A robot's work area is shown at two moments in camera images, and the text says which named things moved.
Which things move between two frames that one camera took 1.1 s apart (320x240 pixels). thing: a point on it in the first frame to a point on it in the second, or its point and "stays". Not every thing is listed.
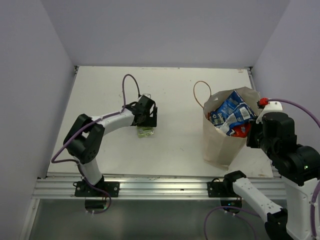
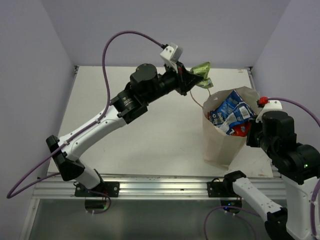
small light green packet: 143,131 to 203,70
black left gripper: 151,120 to 185,80
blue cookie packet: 234,111 stays
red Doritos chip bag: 242,131 stays
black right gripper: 251,140 stays
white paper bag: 220,149 stays
